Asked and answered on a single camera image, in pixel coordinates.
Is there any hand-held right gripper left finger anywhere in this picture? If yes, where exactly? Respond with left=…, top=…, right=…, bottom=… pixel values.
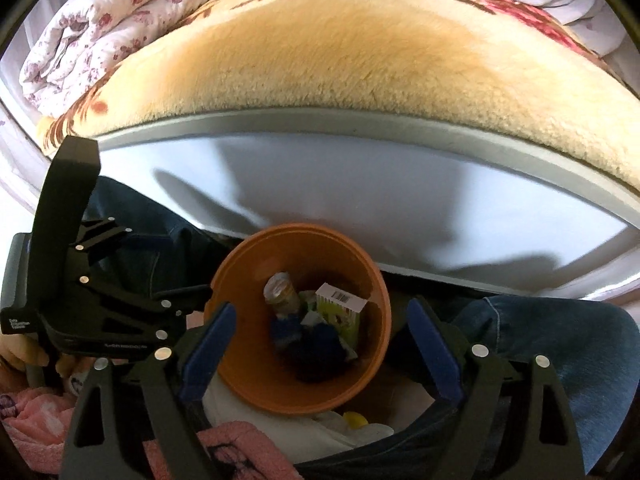
left=60, top=302, right=238, bottom=480

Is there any person's leg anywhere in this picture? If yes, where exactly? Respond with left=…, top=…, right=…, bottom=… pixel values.
left=297, top=294, right=634, bottom=480
left=82, top=175, right=233, bottom=313

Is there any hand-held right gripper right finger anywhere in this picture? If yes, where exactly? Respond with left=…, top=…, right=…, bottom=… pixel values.
left=405, top=297, right=587, bottom=480

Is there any clear plastic bottle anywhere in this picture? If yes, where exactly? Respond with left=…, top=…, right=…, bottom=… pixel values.
left=263, top=272, right=302, bottom=313

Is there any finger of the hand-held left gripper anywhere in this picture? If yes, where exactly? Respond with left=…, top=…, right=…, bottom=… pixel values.
left=31, top=135, right=135, bottom=288
left=47, top=272, right=213, bottom=362

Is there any person's left leg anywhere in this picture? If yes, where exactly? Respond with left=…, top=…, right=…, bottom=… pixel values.
left=82, top=175, right=233, bottom=313

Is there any yellow floral plush blanket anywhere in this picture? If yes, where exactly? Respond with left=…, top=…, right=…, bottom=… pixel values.
left=37, top=0, right=640, bottom=197

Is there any dark blue cloth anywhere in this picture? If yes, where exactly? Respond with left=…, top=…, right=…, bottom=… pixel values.
left=296, top=321, right=352, bottom=368

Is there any person's left hand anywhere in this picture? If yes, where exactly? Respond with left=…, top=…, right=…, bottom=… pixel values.
left=0, top=332, right=52, bottom=378

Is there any folded floral quilt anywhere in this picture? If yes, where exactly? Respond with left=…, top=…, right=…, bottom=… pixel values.
left=20, top=0, right=232, bottom=112

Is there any pink cloth with black print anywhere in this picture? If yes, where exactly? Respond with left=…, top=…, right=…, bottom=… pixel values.
left=144, top=420, right=303, bottom=480

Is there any person's right leg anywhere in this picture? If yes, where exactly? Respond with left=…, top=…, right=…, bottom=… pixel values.
left=297, top=294, right=634, bottom=480

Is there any blue packet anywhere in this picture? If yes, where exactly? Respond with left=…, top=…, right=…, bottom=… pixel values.
left=271, top=312, right=304, bottom=357

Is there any white cloth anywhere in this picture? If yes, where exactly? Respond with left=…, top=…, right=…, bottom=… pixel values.
left=202, top=374, right=397, bottom=462

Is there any green white barcode box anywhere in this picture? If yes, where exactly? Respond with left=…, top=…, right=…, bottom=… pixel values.
left=314, top=282, right=369, bottom=350

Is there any pink towel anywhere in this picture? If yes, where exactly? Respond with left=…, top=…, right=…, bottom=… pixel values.
left=0, top=387, right=77, bottom=462

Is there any orange plastic bucket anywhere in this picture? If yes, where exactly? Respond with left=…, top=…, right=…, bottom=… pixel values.
left=210, top=223, right=393, bottom=415

